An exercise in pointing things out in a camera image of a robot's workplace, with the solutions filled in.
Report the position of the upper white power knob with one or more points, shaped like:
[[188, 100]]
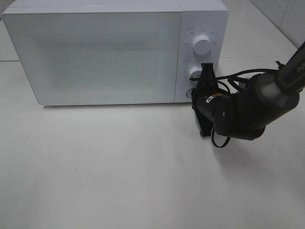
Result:
[[201, 44]]

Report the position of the white timer knob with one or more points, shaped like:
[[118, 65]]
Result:
[[194, 73]]

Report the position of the white microwave door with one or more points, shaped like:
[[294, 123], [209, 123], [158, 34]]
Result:
[[98, 58]]

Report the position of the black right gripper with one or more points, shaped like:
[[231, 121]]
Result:
[[203, 96]]

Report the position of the white microwave oven body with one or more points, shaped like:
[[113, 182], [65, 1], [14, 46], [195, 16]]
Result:
[[198, 17]]

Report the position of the round white door button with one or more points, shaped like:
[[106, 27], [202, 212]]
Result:
[[189, 93]]

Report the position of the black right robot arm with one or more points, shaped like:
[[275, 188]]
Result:
[[242, 104]]

